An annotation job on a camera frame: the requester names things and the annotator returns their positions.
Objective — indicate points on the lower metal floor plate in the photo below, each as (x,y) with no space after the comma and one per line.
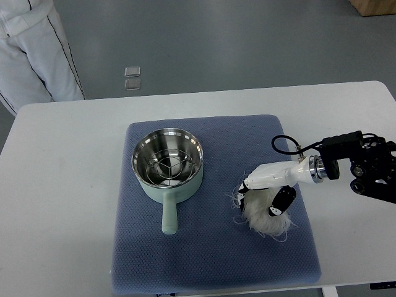
(132,84)

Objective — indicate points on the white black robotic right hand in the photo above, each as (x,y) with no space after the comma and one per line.
(282,176)

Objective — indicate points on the person in white clothes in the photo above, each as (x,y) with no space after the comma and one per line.
(36,60)

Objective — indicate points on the mint green steel pot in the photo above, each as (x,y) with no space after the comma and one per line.
(169,141)

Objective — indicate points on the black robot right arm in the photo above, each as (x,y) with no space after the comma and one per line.
(372,163)

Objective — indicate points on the upper metal floor plate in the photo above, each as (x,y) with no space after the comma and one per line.
(132,71)

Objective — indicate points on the white vermicelli noodle bundle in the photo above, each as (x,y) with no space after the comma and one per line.
(254,212)

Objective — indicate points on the round wire steaming rack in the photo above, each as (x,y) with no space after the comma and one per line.
(169,171)

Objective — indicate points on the blue quilted mat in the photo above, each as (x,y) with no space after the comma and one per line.
(213,248)

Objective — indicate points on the wooden box corner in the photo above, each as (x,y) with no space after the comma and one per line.
(368,8)

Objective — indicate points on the metal floor plate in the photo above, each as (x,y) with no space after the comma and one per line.
(132,71)
(132,84)

